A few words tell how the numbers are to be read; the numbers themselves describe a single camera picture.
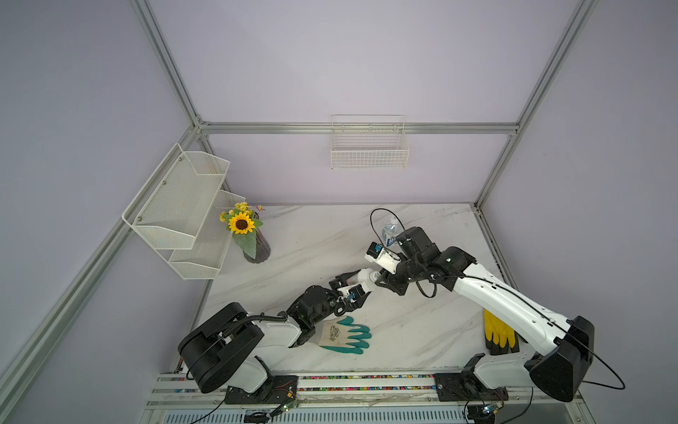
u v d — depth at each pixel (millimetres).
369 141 951
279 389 741
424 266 554
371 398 733
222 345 441
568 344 401
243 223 818
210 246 909
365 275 765
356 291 661
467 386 652
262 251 985
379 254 648
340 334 819
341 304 688
